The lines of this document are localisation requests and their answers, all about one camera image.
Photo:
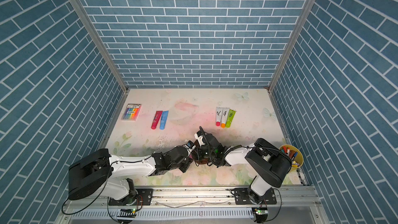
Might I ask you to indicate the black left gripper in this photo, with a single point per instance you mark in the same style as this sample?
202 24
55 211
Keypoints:
187 162

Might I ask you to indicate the brown wiping cloth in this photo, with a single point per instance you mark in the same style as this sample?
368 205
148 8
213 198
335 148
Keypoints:
198 155

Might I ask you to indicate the blue toothpaste tube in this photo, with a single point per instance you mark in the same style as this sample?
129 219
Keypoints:
163 119

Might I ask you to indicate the red toothpaste tube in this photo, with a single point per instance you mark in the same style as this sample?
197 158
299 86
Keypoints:
156 119

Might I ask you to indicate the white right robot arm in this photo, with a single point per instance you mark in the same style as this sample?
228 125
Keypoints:
270 163

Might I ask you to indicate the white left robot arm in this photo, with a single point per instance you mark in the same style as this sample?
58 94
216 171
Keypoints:
110 173

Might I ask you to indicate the white pink-capped toothpaste tube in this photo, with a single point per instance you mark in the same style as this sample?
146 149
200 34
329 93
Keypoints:
219 111

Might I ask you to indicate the green toothpaste tube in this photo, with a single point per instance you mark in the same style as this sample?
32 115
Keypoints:
230 118

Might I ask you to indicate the white orange-capped toothpaste tube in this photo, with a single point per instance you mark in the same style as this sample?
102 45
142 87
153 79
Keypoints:
224 117

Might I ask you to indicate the rainbow highlighter pen pack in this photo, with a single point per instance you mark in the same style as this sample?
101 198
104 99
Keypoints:
131 112

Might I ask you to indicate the yellow cup of markers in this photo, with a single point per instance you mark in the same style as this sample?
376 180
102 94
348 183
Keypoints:
294 154

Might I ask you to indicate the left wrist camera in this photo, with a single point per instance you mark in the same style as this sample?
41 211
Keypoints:
190 145

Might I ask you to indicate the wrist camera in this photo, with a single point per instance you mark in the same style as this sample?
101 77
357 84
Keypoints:
190 145
199 137

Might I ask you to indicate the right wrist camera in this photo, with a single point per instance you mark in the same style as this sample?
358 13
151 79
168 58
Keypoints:
199 137

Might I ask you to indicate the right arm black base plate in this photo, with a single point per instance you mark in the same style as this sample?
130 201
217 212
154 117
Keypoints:
246 196

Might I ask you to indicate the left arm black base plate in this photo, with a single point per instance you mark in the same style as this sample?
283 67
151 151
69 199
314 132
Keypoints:
133 196

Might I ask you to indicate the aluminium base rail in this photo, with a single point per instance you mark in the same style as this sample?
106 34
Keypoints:
201 205

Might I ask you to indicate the aluminium right corner post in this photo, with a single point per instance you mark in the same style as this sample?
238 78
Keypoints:
307 7

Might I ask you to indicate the aluminium corner post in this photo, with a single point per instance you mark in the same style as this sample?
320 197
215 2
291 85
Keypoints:
86 21
307 7

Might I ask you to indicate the aluminium left corner post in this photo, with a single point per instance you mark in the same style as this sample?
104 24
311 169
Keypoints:
86 21

